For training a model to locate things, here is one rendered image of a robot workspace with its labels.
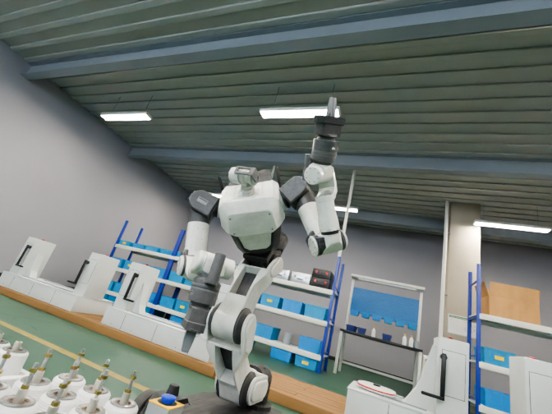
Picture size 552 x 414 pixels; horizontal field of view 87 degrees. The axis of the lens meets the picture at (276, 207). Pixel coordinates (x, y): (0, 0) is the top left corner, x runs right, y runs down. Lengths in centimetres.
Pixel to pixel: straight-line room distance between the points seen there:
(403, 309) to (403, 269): 277
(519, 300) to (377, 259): 445
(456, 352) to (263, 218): 202
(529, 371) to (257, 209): 232
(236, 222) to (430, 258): 852
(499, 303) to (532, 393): 289
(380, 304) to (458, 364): 404
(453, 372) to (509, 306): 306
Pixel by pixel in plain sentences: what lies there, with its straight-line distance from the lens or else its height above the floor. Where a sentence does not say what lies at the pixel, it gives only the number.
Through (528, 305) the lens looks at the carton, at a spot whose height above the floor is 170.
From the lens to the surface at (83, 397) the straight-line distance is 120.
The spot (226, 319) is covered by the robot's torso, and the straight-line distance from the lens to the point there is 128.
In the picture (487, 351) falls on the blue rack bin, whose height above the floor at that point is 94.
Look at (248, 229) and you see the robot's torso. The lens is 124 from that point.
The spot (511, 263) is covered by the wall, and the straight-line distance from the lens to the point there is 991.
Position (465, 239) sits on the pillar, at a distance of 740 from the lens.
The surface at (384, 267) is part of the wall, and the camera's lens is 932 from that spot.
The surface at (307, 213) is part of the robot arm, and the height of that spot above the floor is 100.
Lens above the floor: 59
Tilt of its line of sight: 20 degrees up
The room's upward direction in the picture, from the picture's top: 15 degrees clockwise
